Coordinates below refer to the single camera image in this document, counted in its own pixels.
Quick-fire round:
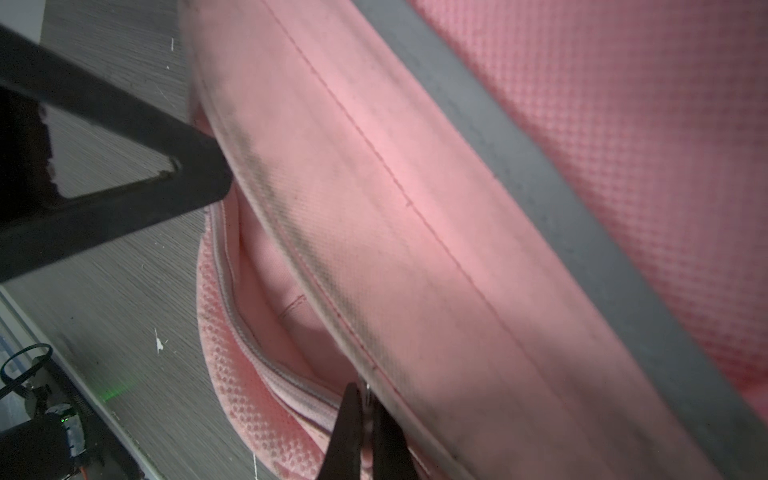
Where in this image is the green lit circuit board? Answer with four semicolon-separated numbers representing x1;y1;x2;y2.
0;343;121;480

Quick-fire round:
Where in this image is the pink student backpack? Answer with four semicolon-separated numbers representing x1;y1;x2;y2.
178;1;767;479

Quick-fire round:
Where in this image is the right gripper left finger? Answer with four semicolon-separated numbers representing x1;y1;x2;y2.
316;383;363;480

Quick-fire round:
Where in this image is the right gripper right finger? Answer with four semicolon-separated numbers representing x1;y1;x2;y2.
371;401;419;480

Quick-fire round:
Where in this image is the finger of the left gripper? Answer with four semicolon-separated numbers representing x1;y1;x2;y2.
1;28;233;281

